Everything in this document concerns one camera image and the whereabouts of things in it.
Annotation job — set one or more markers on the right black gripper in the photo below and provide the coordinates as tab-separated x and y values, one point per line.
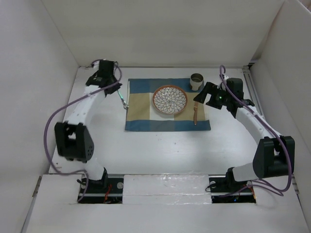
209	88

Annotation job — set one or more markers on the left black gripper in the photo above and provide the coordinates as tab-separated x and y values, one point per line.
117	86

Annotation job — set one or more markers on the copper knife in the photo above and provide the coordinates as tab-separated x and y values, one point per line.
195	113

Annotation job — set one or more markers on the iridescent metal fork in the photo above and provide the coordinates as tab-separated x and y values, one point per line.
124	103

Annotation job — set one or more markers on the patterned ceramic plate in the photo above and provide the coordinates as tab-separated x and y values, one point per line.
170	99

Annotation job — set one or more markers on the blue beige checkered placemat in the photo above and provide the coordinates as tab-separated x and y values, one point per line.
142	116

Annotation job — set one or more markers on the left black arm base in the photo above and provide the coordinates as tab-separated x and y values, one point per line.
110	193

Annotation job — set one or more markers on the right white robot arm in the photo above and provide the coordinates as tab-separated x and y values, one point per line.
274	156

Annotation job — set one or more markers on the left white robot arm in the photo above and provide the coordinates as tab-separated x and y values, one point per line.
73	139

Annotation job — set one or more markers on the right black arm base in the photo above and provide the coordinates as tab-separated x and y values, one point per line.
224	189

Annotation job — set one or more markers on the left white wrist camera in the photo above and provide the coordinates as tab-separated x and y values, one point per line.
95	63

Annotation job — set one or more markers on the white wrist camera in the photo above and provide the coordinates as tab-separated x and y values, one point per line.
95	63
223	81

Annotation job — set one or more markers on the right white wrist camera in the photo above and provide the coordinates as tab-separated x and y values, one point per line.
223	81

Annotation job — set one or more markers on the aluminium rail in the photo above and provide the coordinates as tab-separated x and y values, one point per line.
251	89

